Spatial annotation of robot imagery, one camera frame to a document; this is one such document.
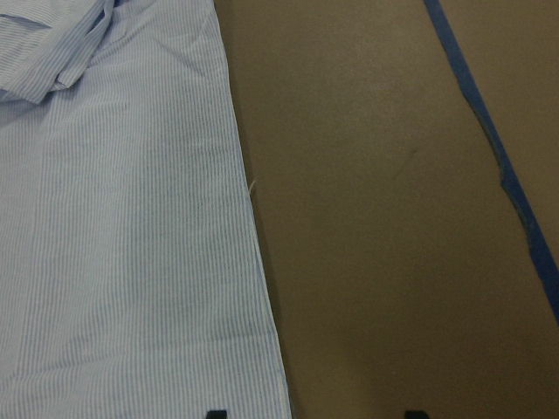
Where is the light blue striped shirt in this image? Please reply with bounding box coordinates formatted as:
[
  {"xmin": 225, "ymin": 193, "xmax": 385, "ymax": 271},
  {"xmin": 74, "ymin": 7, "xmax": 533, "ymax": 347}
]
[{"xmin": 1, "ymin": 1, "xmax": 292, "ymax": 418}]

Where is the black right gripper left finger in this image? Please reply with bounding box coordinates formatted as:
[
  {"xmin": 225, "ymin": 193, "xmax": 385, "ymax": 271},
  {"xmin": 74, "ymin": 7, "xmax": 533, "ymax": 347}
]
[{"xmin": 205, "ymin": 409, "xmax": 227, "ymax": 419}]

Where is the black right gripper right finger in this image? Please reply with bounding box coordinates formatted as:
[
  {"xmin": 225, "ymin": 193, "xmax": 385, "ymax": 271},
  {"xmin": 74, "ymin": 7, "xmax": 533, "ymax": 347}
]
[{"xmin": 404, "ymin": 410, "xmax": 427, "ymax": 419}]

